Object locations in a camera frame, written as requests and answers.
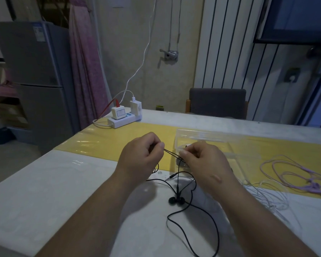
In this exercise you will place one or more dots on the pink curtain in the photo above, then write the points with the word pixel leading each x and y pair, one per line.
pixel 85 64

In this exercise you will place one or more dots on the person's left forearm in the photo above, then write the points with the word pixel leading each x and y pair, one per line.
pixel 96 219

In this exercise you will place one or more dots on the white panel radiator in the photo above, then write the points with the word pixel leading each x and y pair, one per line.
pixel 230 50

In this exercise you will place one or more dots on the person's left hand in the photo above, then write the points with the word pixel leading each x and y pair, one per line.
pixel 139 155

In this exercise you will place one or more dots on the person's right forearm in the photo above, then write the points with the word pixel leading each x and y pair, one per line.
pixel 256 224

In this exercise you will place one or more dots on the clear plastic box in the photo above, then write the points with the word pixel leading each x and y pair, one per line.
pixel 219 141

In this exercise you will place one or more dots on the person's right thumb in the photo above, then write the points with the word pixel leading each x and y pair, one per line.
pixel 188 155

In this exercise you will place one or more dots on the dark framed window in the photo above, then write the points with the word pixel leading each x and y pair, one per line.
pixel 294 20

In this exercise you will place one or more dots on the white charger with display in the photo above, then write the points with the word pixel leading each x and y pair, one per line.
pixel 119 112

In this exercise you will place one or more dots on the small grey case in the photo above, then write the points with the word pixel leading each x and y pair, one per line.
pixel 180 162

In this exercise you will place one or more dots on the metal wall valve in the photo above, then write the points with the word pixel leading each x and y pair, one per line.
pixel 170 54

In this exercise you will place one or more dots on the grey refrigerator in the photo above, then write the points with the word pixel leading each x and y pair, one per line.
pixel 34 85

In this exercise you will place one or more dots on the white plug adapter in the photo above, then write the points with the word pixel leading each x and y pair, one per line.
pixel 136 107

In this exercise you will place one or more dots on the grey upholstered chair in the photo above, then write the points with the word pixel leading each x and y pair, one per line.
pixel 218 103

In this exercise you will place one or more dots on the person's right hand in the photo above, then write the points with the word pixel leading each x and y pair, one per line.
pixel 208 168

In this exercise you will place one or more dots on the small yellow black object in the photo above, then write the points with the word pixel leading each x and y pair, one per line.
pixel 160 107

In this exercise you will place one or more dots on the wall socket with plug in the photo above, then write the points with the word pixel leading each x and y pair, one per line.
pixel 291 75

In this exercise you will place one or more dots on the person's left thumb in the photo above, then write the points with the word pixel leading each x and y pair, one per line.
pixel 157 154

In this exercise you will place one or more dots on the yellow table runner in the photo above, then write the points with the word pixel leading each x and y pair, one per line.
pixel 270 149

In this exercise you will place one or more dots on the white power strip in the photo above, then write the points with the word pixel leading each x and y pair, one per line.
pixel 123 120

